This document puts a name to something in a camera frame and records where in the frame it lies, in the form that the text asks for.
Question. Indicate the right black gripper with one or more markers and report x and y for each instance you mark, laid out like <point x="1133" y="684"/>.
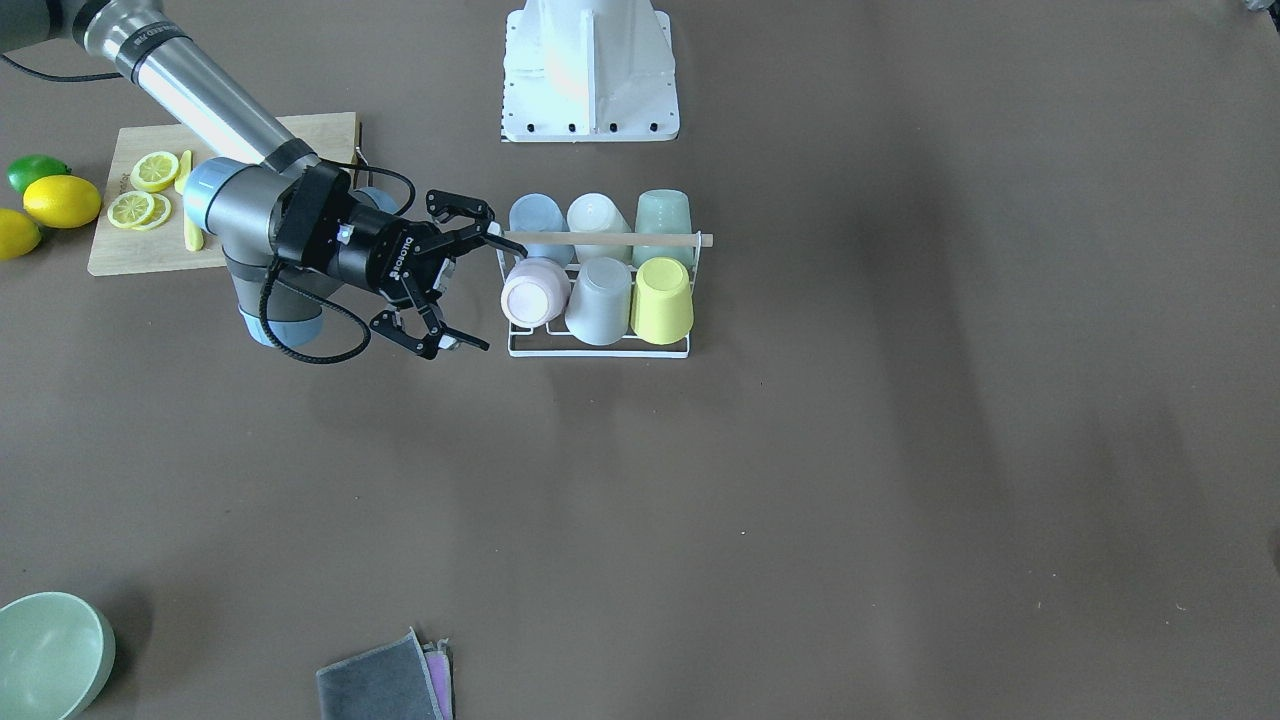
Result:
<point x="375" y="256"/>

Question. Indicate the pink cup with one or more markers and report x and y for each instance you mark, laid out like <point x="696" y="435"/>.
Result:
<point x="535" y="292"/>

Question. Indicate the mint green cup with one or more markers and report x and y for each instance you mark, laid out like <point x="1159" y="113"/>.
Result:
<point x="663" y="212"/>

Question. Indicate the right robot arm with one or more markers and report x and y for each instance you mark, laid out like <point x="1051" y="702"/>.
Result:
<point x="291" y="226"/>

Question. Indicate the light blue cup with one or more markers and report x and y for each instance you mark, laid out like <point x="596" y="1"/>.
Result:
<point x="539" y="213"/>

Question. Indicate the white cup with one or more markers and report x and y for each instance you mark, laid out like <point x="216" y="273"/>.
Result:
<point x="595" y="213"/>

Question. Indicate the grey cup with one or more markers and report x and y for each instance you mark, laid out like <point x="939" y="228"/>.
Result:
<point x="600" y="302"/>

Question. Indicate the yellow cup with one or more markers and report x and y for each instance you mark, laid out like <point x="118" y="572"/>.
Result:
<point x="662" y="311"/>

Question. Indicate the yellow plastic knife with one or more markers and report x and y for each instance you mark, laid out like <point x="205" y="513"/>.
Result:
<point x="193" y="236"/>

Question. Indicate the lemon slice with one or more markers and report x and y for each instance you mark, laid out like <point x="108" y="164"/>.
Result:
<point x="131" y="209"/>
<point x="155" y="172"/>
<point x="160" y="214"/>

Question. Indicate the wooden cutting board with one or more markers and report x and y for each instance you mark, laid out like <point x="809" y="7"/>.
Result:
<point x="119" y="251"/>

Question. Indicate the purple folded cloth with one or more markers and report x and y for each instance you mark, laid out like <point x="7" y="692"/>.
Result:
<point x="437" y="656"/>

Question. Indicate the whole yellow lemon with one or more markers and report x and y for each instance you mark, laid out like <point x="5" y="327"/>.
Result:
<point x="62" y="202"/>

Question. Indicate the grey folded cloth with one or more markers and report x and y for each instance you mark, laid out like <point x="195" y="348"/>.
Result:
<point x="390" y="682"/>

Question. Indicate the green lime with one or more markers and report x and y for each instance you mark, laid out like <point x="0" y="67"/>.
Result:
<point x="28" y="169"/>

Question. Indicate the green bowl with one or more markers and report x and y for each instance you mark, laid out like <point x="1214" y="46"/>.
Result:
<point x="57" y="653"/>

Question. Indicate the white wire cup rack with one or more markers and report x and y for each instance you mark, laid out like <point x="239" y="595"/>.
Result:
<point x="553" y="339"/>

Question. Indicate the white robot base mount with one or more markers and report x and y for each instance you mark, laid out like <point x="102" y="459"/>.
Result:
<point x="589" y="71"/>

